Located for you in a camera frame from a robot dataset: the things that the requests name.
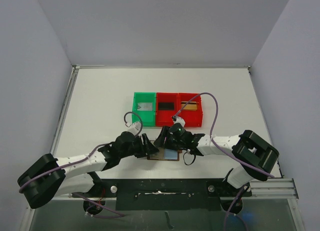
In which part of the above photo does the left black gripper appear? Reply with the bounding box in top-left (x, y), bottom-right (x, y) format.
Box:
top-left (119, 133), bottom-right (158, 159)

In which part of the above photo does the brown leather card holder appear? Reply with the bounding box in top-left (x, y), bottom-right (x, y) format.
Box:
top-left (147, 147), bottom-right (182, 161)

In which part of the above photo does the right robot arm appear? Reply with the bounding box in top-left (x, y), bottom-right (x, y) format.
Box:
top-left (154, 123), bottom-right (279, 196)

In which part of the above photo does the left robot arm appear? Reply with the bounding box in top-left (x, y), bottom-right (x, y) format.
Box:
top-left (17, 131), bottom-right (159, 209)

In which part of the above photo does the black card in red bin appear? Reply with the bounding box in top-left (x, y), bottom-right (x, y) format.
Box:
top-left (158, 102), bottom-right (175, 111)

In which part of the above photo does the silver card in green bin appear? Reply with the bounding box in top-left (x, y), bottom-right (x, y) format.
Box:
top-left (136, 102), bottom-right (153, 111)

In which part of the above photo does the middle red plastic bin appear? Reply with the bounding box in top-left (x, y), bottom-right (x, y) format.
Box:
top-left (155, 92), bottom-right (178, 127)

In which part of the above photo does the red plastic bin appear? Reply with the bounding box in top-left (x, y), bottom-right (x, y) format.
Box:
top-left (155, 92), bottom-right (178, 127)
top-left (178, 93), bottom-right (203, 128)

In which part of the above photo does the green plastic bin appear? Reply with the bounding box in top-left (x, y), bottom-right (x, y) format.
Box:
top-left (132, 92), bottom-right (156, 127)

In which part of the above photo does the right red plastic bin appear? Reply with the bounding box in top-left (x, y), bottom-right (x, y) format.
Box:
top-left (178, 93), bottom-right (203, 128)

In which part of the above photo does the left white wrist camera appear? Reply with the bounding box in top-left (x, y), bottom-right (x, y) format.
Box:
top-left (125, 121), bottom-right (143, 136)

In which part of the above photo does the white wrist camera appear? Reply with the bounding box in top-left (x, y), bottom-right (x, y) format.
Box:
top-left (125, 121), bottom-right (143, 136)
top-left (171, 116), bottom-right (186, 127)

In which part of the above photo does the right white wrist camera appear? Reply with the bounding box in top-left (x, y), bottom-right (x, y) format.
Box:
top-left (171, 116), bottom-right (186, 127)

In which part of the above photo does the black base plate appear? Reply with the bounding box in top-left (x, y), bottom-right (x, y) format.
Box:
top-left (83, 178), bottom-right (239, 211)

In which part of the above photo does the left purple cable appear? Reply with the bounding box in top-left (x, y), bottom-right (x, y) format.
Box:
top-left (19, 111), bottom-right (143, 219)

